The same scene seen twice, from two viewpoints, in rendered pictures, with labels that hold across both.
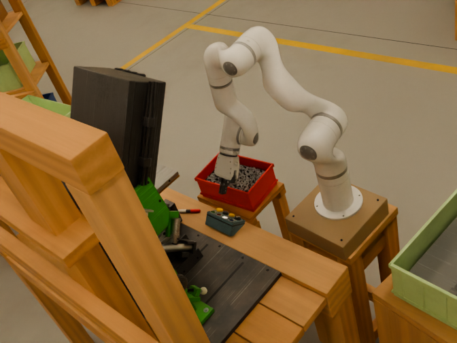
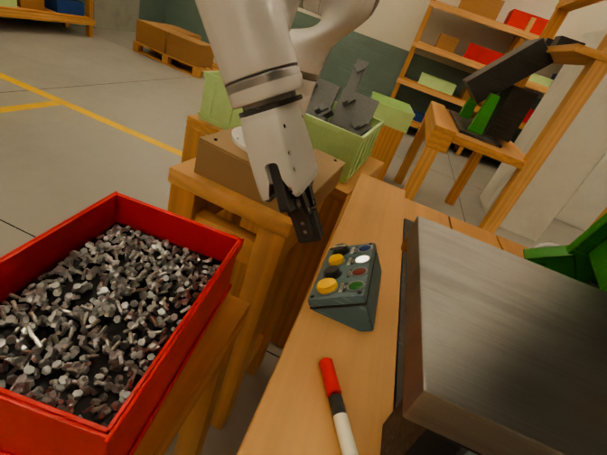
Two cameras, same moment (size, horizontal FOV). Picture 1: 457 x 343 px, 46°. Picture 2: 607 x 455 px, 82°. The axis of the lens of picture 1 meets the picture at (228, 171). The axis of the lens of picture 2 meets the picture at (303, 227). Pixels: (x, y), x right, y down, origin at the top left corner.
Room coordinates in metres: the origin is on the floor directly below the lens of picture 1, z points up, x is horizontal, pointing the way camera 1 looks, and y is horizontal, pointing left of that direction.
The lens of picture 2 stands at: (2.04, 0.31, 1.23)
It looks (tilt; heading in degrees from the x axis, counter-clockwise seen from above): 30 degrees down; 223
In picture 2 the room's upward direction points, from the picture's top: 20 degrees clockwise
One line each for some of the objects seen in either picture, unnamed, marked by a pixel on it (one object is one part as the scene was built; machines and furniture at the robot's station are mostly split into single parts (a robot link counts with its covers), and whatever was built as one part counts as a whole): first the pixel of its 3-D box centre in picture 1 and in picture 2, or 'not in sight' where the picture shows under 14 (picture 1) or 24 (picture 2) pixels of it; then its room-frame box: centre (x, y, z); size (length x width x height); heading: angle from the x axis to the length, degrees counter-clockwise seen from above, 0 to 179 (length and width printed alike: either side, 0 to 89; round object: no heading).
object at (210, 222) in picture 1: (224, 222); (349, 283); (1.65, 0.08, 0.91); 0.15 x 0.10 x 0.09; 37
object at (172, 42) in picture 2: not in sight; (183, 49); (-0.32, -5.59, 0.22); 1.20 x 0.81 x 0.44; 120
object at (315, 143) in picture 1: (322, 150); (324, 17); (1.49, -0.34, 1.24); 0.19 x 0.12 x 0.24; 134
